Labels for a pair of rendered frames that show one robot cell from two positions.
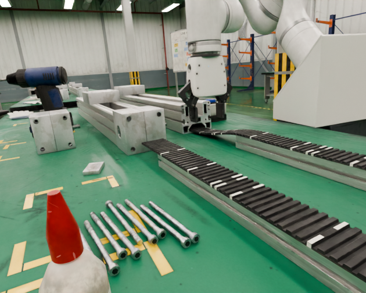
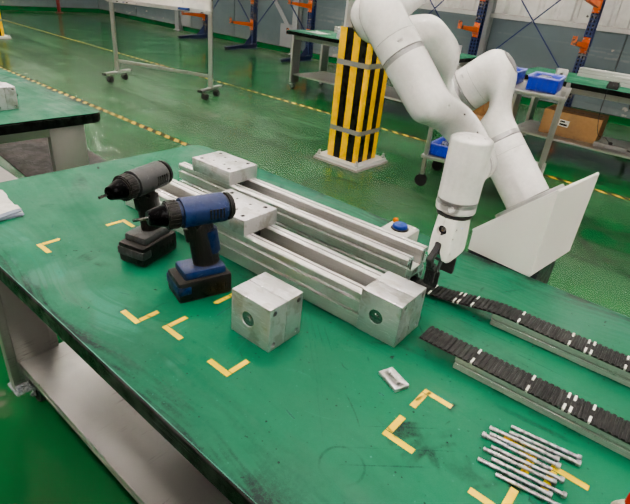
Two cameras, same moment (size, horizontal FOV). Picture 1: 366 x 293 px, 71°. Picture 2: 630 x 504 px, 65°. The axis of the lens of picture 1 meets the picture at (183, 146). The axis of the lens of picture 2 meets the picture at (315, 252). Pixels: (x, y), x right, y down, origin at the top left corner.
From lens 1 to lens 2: 0.77 m
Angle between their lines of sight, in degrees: 28
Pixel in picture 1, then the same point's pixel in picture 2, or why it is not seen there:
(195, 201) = (537, 417)
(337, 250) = not seen: outside the picture
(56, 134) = (288, 321)
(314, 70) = (541, 221)
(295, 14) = (506, 122)
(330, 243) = not seen: outside the picture
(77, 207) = (456, 441)
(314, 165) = (586, 360)
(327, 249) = not seen: outside the picture
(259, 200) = (607, 423)
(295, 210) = not seen: outside the picture
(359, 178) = (625, 377)
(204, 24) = (474, 189)
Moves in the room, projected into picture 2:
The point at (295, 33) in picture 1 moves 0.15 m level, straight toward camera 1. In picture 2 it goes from (505, 149) to (528, 167)
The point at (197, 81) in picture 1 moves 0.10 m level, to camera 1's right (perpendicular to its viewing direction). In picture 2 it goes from (451, 247) to (487, 241)
